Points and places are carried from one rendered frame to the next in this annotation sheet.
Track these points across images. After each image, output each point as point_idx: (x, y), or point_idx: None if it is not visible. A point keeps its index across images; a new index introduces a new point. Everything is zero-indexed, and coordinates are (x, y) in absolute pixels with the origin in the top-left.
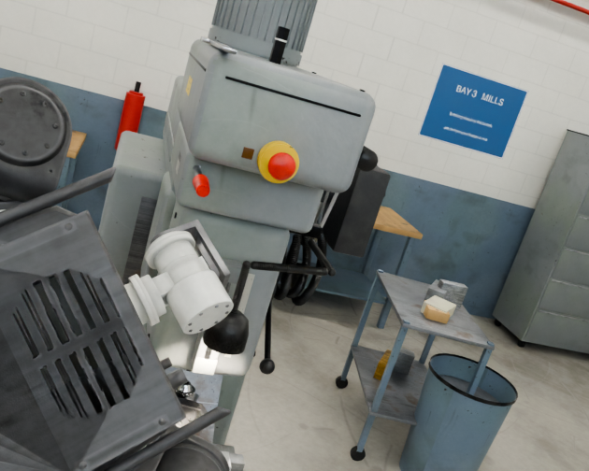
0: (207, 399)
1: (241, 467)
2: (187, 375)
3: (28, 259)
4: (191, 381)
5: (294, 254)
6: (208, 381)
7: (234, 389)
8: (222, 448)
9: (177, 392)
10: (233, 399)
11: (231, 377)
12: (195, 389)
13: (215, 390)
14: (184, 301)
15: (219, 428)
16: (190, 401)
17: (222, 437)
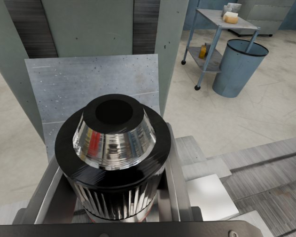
0: (148, 90)
1: (227, 178)
2: (125, 71)
3: None
4: (130, 77)
5: None
6: (146, 73)
7: (167, 75)
8: (183, 142)
9: (82, 185)
10: (167, 83)
11: (164, 65)
12: (136, 82)
13: (154, 80)
14: None
15: (159, 106)
16: (175, 236)
17: (162, 111)
